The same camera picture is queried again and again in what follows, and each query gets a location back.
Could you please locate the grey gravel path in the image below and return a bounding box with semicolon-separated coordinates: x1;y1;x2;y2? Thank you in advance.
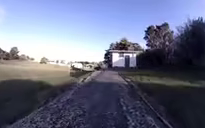
6;69;173;128

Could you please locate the distant row of trees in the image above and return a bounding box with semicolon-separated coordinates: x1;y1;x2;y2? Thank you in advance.
0;46;36;62

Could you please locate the small white building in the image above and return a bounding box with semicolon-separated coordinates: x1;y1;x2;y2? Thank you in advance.
108;49;144;69

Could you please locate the grass field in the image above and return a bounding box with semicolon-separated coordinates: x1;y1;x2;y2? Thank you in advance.
0;61;94;128

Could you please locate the row of dark trees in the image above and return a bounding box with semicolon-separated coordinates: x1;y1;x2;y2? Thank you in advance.
103;17;205;70

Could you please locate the grass verge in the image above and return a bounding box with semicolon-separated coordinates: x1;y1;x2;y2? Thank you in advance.
118;68;205;128

